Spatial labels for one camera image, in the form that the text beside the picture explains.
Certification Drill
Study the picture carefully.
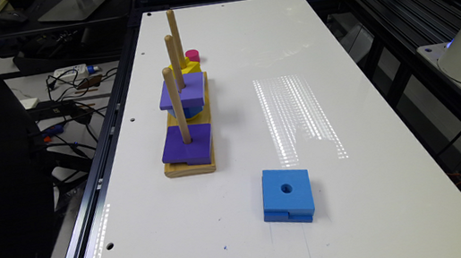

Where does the blue block under purple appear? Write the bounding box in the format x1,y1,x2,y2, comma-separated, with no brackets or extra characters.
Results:
167,106,204,120

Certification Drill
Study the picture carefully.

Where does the light purple square block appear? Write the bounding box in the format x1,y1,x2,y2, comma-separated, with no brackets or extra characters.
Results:
159,72,205,110

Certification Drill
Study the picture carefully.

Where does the dark purple square block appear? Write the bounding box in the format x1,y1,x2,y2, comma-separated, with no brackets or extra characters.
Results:
162,124,212,166

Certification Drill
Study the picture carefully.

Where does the yellow block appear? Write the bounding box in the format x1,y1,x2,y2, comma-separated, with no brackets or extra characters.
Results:
182,57,201,75

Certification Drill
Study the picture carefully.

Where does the pink cylinder block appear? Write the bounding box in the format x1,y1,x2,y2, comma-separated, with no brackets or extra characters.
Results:
184,49,201,63

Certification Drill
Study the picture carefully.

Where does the blue square block with hole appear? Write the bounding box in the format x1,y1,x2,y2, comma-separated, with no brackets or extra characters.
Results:
261,169,315,223

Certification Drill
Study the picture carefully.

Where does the wooden peg base board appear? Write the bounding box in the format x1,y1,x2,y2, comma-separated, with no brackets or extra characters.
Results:
164,72,216,178

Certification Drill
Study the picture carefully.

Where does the front wooden peg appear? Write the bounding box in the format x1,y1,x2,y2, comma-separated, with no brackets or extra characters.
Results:
162,67,192,144

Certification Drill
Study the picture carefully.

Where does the wooden peg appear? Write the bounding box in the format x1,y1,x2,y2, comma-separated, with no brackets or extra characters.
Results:
166,9,186,69
162,67,192,144
165,34,185,92

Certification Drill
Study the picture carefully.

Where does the middle wooden peg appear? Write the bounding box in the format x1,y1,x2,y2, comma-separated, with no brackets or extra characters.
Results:
165,34,185,92

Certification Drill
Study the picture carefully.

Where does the rear wooden peg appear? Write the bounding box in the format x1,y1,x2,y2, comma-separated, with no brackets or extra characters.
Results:
166,9,186,69

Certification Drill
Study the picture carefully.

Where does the monitor stand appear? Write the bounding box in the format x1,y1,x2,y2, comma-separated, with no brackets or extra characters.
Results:
38,0,107,22

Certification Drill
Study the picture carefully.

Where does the black computer mouse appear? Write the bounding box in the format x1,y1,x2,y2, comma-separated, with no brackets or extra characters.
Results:
0,11,28,29

